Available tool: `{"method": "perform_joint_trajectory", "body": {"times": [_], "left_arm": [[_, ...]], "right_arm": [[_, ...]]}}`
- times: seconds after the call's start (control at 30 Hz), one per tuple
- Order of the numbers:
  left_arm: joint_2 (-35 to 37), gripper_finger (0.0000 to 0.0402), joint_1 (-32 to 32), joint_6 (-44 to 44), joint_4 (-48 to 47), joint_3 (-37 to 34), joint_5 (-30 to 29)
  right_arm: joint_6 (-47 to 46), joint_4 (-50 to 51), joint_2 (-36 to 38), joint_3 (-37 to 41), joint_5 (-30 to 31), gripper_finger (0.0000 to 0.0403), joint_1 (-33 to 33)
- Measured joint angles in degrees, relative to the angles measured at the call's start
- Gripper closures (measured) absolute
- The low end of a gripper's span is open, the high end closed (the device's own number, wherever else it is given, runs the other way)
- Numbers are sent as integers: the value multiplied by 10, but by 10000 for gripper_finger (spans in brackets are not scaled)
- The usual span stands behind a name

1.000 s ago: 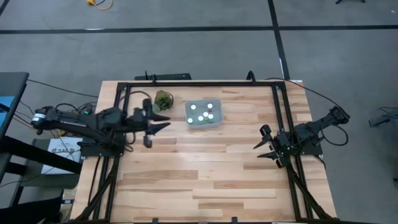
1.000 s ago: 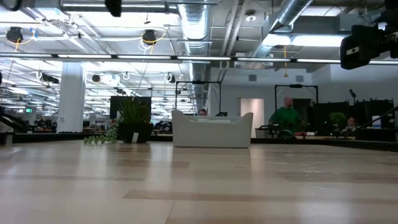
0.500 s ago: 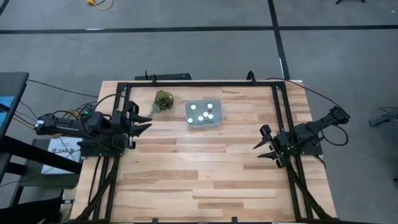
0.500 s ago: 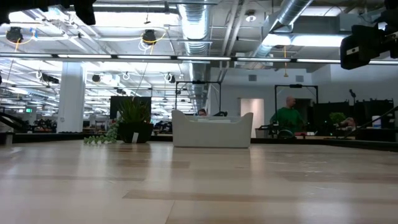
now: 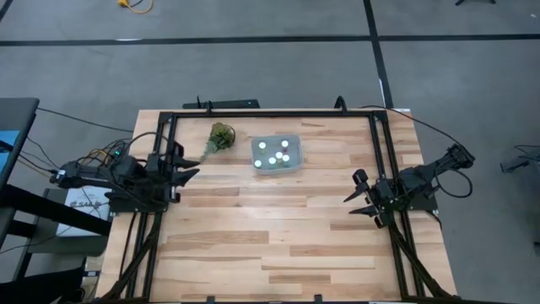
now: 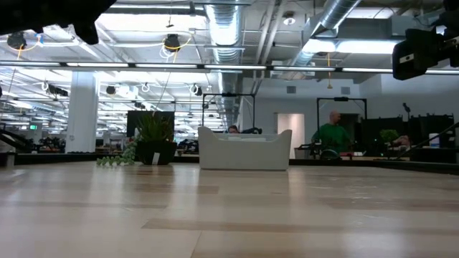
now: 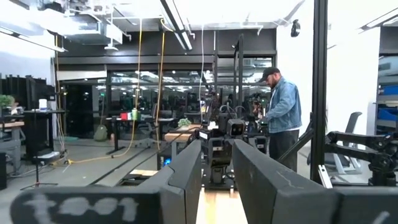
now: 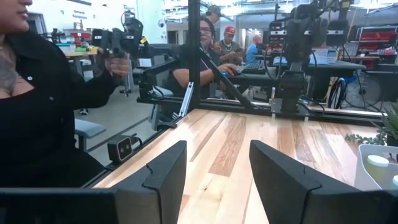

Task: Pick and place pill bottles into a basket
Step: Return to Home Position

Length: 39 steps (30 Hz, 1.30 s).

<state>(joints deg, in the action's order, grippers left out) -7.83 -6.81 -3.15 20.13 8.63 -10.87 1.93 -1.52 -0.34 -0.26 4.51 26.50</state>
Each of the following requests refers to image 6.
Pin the seated person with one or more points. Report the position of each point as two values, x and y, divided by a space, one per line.
401 142

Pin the standing person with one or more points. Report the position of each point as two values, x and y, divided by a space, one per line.
331 136

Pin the black ceiling mounted device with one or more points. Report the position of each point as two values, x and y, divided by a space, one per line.
16 40
172 42

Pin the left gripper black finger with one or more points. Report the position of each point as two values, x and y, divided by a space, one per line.
87 32
95 9

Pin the white cylindrical container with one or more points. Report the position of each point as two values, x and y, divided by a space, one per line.
434 140

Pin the white plastic basket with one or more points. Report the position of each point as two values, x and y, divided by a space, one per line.
244 154

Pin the black tall stand frame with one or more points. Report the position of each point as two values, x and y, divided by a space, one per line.
318 118
229 95

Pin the white building column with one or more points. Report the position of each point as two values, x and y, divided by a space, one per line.
82 114

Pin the potted green succulent plant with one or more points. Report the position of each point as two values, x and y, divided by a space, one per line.
156 150

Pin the long ceiling light strip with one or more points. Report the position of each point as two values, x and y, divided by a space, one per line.
233 67

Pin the white doorway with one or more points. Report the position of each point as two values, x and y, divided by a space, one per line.
291 132

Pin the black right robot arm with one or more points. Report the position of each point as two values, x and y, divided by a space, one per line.
452 21

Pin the black monitor screen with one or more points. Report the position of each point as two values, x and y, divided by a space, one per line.
134 122

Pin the small green background plant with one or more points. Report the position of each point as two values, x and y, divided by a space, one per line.
389 136

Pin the silver spiral ceiling duct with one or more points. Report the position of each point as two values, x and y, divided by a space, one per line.
226 21
333 14

